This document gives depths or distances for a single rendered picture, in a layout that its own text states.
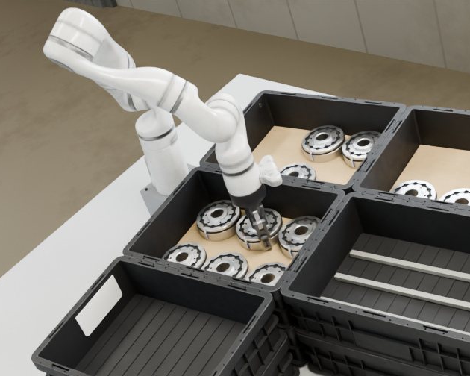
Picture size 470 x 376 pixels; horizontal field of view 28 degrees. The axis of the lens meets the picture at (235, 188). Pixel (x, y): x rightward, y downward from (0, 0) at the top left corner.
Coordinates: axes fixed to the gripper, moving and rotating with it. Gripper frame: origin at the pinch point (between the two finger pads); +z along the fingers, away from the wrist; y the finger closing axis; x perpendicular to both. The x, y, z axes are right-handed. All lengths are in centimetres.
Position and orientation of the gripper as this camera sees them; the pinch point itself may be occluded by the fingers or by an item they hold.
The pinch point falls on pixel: (263, 234)
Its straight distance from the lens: 200.9
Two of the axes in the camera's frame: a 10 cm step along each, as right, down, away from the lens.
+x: 9.4, -3.5, -0.1
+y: 2.0, 5.6, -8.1
